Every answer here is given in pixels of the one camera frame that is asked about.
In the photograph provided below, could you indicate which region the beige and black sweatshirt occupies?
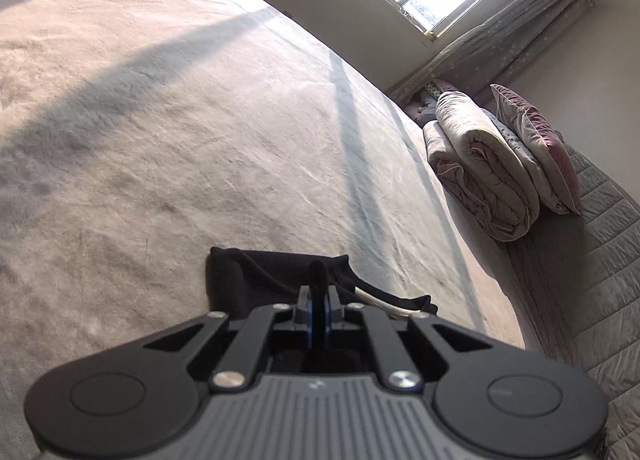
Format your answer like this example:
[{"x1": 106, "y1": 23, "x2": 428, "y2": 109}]
[{"x1": 205, "y1": 247, "x2": 438, "y2": 374}]

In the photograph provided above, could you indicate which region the grey quilted headboard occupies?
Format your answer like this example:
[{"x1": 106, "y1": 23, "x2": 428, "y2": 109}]
[{"x1": 504, "y1": 148, "x2": 639, "y2": 459}]

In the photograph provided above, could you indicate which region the folded pink grey quilt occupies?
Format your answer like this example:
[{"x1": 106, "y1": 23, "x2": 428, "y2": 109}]
[{"x1": 423, "y1": 91, "x2": 540, "y2": 243}]

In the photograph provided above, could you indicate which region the pink grey pillow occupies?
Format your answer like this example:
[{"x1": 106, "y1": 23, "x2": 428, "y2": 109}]
[{"x1": 490, "y1": 83, "x2": 582, "y2": 214}]

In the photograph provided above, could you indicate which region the grey plush bed blanket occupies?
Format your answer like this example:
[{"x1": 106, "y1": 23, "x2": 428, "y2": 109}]
[{"x1": 1, "y1": 0, "x2": 523, "y2": 459}]

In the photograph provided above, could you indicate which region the grey dotted curtain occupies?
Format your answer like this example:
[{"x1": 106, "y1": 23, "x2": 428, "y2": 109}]
[{"x1": 387, "y1": 0, "x2": 592, "y2": 106}]

